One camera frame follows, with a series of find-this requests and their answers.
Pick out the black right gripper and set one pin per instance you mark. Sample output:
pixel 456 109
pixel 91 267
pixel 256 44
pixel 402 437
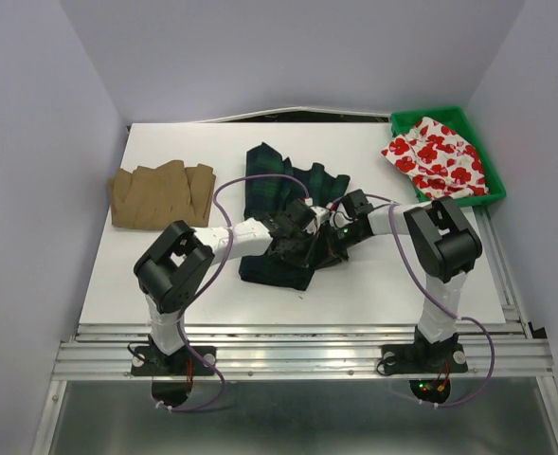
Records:
pixel 332 251

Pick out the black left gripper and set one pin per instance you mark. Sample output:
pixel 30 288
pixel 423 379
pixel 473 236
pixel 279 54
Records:
pixel 302 260

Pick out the dark green plaid skirt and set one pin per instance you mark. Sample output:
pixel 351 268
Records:
pixel 273 183

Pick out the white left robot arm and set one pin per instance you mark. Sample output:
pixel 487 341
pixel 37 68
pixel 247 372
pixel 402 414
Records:
pixel 172 270

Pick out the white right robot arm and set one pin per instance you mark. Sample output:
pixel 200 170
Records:
pixel 438 247

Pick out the red floral white skirt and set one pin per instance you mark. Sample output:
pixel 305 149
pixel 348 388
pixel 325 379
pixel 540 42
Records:
pixel 438 161

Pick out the folded tan skirt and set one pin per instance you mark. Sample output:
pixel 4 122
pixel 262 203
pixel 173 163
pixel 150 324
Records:
pixel 152 198

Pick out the green plastic tray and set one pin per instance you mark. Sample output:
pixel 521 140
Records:
pixel 455 118

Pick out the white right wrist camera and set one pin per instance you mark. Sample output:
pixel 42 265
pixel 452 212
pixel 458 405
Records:
pixel 338 217

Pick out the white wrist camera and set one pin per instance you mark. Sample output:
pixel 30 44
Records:
pixel 321 216
pixel 338 217

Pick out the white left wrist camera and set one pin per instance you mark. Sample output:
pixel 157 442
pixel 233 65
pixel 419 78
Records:
pixel 321 216

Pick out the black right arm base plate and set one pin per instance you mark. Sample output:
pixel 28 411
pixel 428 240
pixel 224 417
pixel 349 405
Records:
pixel 420 359

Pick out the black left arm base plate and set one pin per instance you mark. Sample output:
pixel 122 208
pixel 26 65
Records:
pixel 148 361

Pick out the aluminium rail frame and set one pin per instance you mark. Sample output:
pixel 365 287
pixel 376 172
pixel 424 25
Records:
pixel 98 351

